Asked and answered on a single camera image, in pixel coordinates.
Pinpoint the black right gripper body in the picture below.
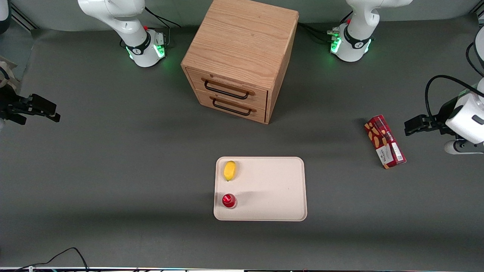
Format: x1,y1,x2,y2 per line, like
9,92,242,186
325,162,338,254
0,88,28,114

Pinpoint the red cookie box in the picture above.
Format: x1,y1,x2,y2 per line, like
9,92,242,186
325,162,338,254
364,114,407,169

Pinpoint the beige plastic tray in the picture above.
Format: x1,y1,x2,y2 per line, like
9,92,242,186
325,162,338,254
214,156,307,222

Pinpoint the yellow lemon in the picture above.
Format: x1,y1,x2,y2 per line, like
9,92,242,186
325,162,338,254
223,161,237,182

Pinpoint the wooden drawer cabinet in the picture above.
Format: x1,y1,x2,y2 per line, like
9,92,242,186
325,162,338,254
181,0,299,124

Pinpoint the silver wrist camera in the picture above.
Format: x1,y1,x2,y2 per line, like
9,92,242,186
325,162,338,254
444,139,484,155

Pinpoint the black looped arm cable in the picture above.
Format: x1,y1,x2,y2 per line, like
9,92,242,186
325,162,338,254
425,74,478,121

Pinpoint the black base cable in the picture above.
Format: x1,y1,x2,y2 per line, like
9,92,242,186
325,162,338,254
145,7,182,48
298,22,341,43

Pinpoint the thin black table cable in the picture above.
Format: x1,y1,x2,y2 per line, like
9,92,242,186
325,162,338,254
15,247,90,272

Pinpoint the wooden drawer with black handle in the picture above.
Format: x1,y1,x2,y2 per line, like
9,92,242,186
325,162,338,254
187,69,268,111
195,90,267,124

